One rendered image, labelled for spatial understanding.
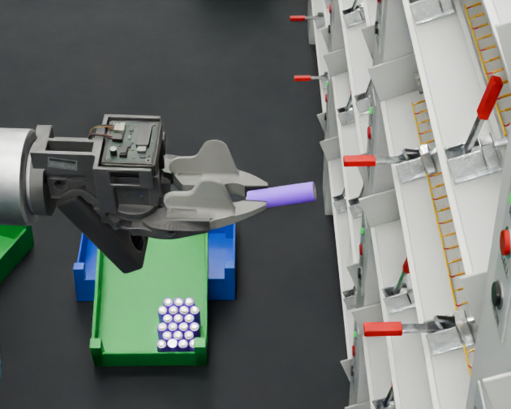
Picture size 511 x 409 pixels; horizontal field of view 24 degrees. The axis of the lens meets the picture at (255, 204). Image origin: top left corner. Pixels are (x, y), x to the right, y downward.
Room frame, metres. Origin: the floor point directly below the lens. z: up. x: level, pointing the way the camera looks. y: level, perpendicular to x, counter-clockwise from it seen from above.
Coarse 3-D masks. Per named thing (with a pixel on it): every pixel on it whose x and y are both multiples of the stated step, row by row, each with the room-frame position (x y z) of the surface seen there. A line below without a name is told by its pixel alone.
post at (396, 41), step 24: (384, 0) 1.24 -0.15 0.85; (384, 24) 1.22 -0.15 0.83; (384, 48) 1.22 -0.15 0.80; (408, 48) 1.22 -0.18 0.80; (384, 144) 1.22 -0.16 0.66; (384, 168) 1.22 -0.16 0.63; (360, 240) 1.31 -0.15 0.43; (360, 336) 1.23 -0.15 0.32; (360, 360) 1.22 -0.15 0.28; (360, 384) 1.22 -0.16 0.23
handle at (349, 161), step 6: (402, 150) 1.06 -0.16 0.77; (348, 156) 1.06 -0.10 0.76; (354, 156) 1.06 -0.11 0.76; (360, 156) 1.06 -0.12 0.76; (366, 156) 1.06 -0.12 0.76; (372, 156) 1.06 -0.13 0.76; (402, 156) 1.06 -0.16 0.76; (408, 156) 1.06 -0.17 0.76; (348, 162) 1.05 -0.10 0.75; (354, 162) 1.05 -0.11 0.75; (360, 162) 1.05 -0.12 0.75; (366, 162) 1.05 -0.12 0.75; (372, 162) 1.05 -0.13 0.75; (378, 162) 1.05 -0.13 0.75; (384, 162) 1.05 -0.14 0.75; (390, 162) 1.05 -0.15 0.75; (396, 162) 1.05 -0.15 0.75
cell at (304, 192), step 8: (296, 184) 0.87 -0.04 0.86; (304, 184) 0.87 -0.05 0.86; (312, 184) 0.87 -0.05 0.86; (248, 192) 0.88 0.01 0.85; (256, 192) 0.87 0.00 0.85; (264, 192) 0.87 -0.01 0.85; (272, 192) 0.87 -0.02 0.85; (280, 192) 0.87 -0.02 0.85; (288, 192) 0.87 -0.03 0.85; (296, 192) 0.87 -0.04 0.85; (304, 192) 0.86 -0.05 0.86; (312, 192) 0.86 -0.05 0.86; (264, 200) 0.87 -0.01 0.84; (272, 200) 0.87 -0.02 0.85; (280, 200) 0.86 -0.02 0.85; (288, 200) 0.86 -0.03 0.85; (296, 200) 0.86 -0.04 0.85; (304, 200) 0.86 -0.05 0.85; (312, 200) 0.86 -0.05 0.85
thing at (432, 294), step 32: (384, 64) 1.22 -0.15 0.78; (416, 64) 1.22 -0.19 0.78; (384, 96) 1.22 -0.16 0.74; (416, 96) 1.20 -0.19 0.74; (384, 128) 1.16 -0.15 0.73; (416, 128) 1.14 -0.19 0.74; (416, 192) 1.02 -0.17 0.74; (416, 224) 0.97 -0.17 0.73; (448, 224) 0.96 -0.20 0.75; (416, 256) 0.92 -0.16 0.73; (448, 256) 0.91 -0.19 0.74; (416, 288) 0.87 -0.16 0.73; (448, 288) 0.86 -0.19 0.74; (448, 352) 0.78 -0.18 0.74; (448, 384) 0.74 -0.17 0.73
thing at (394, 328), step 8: (368, 328) 0.79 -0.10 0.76; (376, 328) 0.79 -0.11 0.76; (384, 328) 0.79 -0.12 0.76; (392, 328) 0.79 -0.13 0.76; (400, 328) 0.79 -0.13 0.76; (408, 328) 0.79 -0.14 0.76; (416, 328) 0.79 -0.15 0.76; (424, 328) 0.79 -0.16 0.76; (432, 328) 0.79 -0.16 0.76; (440, 328) 0.79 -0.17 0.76; (368, 336) 0.79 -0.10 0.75
